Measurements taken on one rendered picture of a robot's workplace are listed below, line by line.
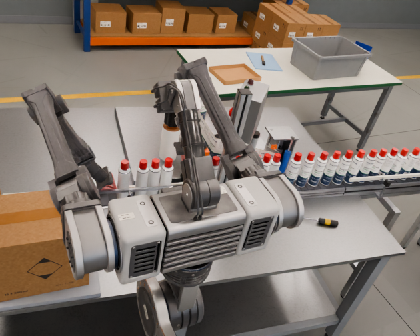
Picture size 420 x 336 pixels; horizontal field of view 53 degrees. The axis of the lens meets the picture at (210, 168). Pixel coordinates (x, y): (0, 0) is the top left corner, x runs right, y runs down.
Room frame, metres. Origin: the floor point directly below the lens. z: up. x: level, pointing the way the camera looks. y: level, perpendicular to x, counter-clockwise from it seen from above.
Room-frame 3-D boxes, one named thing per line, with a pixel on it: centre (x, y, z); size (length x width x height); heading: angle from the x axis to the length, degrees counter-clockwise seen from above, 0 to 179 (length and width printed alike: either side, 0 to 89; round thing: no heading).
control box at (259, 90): (1.49, -0.10, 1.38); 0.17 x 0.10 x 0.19; 170
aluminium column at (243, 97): (1.41, -0.06, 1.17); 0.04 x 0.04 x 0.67; 25
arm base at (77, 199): (0.69, 0.28, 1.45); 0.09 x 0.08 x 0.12; 123
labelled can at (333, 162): (1.83, -0.61, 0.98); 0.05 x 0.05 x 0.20
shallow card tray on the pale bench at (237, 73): (3.07, -0.03, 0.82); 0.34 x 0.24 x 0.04; 128
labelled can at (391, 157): (1.98, -0.94, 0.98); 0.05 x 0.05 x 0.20
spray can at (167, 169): (1.46, 0.18, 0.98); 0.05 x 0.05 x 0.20
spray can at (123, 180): (1.38, 0.35, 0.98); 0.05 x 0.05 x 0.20
